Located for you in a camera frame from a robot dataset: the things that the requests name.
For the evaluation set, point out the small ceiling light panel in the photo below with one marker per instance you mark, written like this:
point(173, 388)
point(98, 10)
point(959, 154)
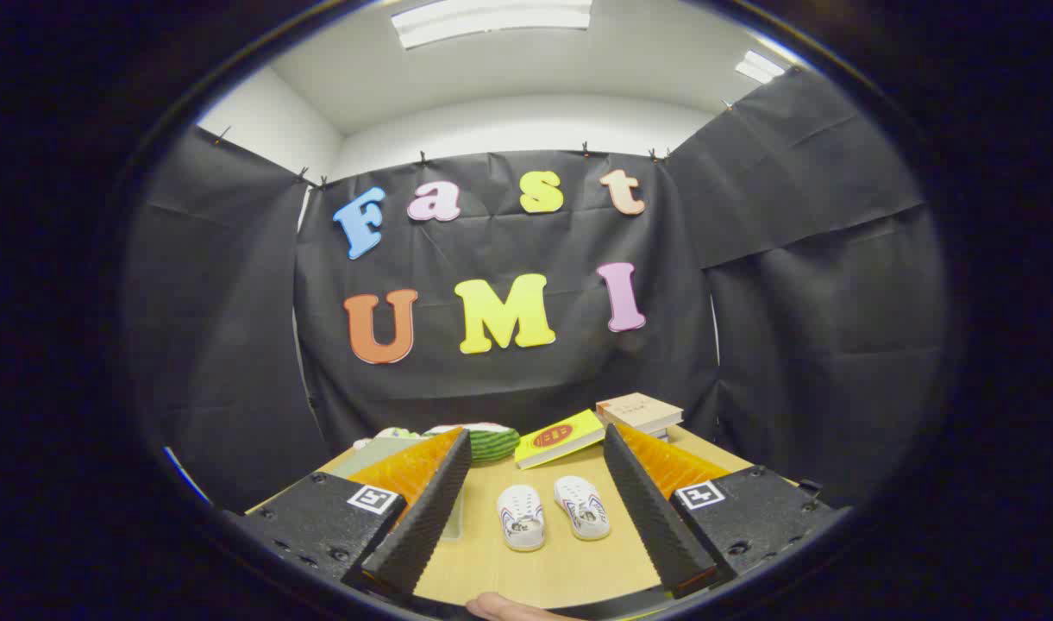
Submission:
point(761, 66)

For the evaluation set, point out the pale green storage box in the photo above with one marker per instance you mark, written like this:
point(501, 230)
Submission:
point(379, 453)

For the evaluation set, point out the long ceiling light panel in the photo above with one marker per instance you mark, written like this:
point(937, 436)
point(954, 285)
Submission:
point(492, 19)

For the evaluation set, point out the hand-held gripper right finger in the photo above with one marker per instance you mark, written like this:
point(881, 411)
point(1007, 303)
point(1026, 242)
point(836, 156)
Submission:
point(651, 509)

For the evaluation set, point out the watermelon slice plush toy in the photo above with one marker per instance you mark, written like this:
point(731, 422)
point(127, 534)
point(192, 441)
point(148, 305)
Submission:
point(494, 445)

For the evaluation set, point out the yellow book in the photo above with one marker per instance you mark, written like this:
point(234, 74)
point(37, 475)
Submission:
point(560, 438)

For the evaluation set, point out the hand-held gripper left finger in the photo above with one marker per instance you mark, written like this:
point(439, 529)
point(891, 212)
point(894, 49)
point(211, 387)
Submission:
point(423, 517)

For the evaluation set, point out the black backdrop cloth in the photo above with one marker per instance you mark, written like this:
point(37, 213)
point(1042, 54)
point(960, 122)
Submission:
point(492, 379)

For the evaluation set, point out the beige book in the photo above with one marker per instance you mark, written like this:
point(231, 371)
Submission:
point(638, 410)

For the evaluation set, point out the white canvas shoe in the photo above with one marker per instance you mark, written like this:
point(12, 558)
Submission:
point(521, 504)
point(580, 498)

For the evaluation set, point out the white book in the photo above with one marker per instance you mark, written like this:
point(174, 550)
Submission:
point(661, 430)

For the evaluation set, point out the pink pig plush toy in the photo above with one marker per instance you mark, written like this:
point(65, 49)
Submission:
point(392, 433)

